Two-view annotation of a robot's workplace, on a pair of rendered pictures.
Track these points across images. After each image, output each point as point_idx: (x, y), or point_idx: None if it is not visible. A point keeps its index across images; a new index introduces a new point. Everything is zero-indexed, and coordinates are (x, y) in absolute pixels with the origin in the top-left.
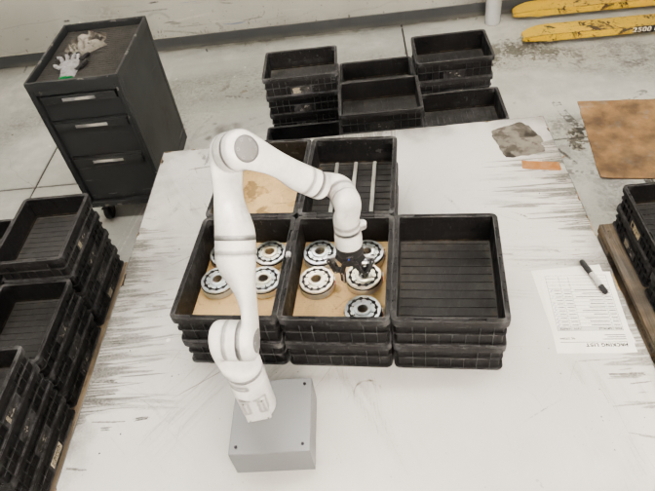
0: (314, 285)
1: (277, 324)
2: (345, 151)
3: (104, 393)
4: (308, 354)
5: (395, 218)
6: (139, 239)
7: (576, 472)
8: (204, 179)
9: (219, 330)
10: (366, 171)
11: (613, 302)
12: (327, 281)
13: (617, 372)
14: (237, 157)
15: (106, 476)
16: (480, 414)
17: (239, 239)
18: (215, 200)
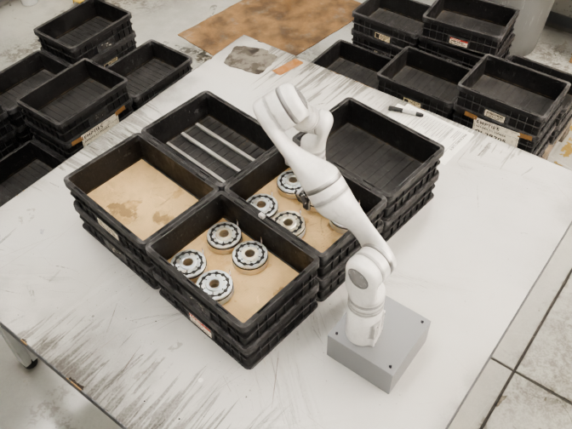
0: (294, 227)
1: None
2: (170, 127)
3: None
4: (333, 280)
5: (294, 140)
6: (33, 342)
7: (529, 213)
8: (21, 249)
9: (368, 260)
10: (199, 134)
11: (431, 118)
12: (297, 218)
13: (479, 151)
14: (305, 106)
15: None
16: (456, 227)
17: (340, 175)
18: (295, 159)
